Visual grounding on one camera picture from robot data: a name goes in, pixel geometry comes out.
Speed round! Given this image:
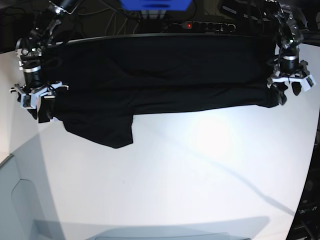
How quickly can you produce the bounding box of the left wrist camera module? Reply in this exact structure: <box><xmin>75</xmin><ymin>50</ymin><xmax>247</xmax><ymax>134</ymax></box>
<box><xmin>300</xmin><ymin>74</ymin><xmax>316</xmax><ymax>92</ymax></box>

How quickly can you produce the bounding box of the black equipment box with lettering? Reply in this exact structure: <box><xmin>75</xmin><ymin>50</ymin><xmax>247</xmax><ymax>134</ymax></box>
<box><xmin>289</xmin><ymin>159</ymin><xmax>320</xmax><ymax>240</ymax></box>

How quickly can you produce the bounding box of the black power strip red switch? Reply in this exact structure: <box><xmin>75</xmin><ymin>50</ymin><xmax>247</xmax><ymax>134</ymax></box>
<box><xmin>164</xmin><ymin>21</ymin><xmax>237</xmax><ymax>34</ymax></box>

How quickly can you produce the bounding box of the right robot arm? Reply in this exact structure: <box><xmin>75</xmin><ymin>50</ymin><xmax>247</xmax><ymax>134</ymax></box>
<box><xmin>9</xmin><ymin>0</ymin><xmax>82</xmax><ymax>122</ymax></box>

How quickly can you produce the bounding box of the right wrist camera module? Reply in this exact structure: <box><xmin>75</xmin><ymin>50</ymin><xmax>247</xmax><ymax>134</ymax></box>
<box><xmin>20</xmin><ymin>94</ymin><xmax>35</xmax><ymax>110</ymax></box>

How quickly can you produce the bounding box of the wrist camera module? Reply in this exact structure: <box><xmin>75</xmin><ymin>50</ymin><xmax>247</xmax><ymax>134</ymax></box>
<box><xmin>300</xmin><ymin>74</ymin><xmax>316</xmax><ymax>92</ymax></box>
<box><xmin>20</xmin><ymin>94</ymin><xmax>35</xmax><ymax>110</ymax></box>

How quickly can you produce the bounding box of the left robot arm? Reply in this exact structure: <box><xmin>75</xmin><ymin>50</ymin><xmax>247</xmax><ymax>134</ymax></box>
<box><xmin>262</xmin><ymin>0</ymin><xmax>315</xmax><ymax>106</ymax></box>

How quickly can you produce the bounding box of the black T-shirt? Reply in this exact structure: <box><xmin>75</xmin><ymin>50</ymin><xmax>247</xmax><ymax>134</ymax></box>
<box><xmin>43</xmin><ymin>35</ymin><xmax>278</xmax><ymax>149</ymax></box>

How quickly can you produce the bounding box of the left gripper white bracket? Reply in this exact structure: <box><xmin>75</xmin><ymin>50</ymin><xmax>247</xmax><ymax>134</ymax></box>
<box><xmin>267</xmin><ymin>60</ymin><xmax>310</xmax><ymax>105</ymax></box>

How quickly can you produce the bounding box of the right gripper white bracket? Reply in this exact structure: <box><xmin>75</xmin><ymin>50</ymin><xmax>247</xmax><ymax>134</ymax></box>
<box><xmin>9</xmin><ymin>81</ymin><xmax>69</xmax><ymax>123</ymax></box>

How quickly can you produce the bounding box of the blue plastic box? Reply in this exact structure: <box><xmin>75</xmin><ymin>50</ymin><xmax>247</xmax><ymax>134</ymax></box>
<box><xmin>120</xmin><ymin>0</ymin><xmax>192</xmax><ymax>11</ymax></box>

